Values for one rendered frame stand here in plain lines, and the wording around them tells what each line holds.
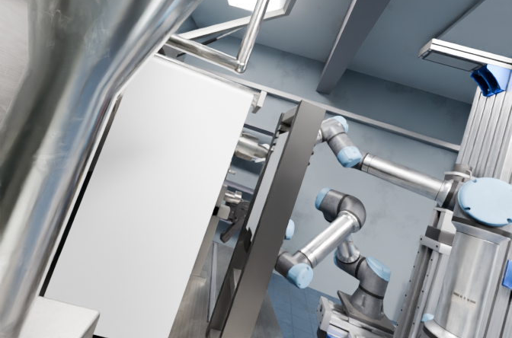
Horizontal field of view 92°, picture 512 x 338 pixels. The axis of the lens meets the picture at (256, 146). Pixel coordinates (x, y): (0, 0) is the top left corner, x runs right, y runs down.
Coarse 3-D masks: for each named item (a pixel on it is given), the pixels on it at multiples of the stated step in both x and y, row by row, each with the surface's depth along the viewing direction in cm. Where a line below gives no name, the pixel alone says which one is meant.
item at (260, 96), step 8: (152, 56) 52; (160, 56) 52; (176, 64) 53; (184, 64) 53; (200, 72) 53; (208, 72) 54; (216, 80) 54; (224, 80) 54; (240, 88) 55; (248, 88) 55; (256, 96) 55; (264, 96) 54; (256, 104) 56; (256, 112) 61
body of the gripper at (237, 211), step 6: (228, 204) 88; (234, 204) 88; (240, 204) 88; (246, 204) 92; (234, 210) 89; (240, 210) 90; (246, 210) 91; (228, 216) 88; (234, 216) 88; (240, 216) 90
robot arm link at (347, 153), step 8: (336, 136) 88; (344, 136) 87; (328, 144) 90; (336, 144) 87; (344, 144) 85; (352, 144) 86; (336, 152) 87; (344, 152) 84; (352, 152) 84; (344, 160) 84; (352, 160) 83
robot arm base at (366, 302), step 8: (360, 288) 120; (352, 296) 122; (360, 296) 117; (368, 296) 116; (376, 296) 115; (384, 296) 117; (352, 304) 119; (360, 304) 117; (368, 304) 114; (376, 304) 114; (360, 312) 114; (368, 312) 113; (376, 312) 113
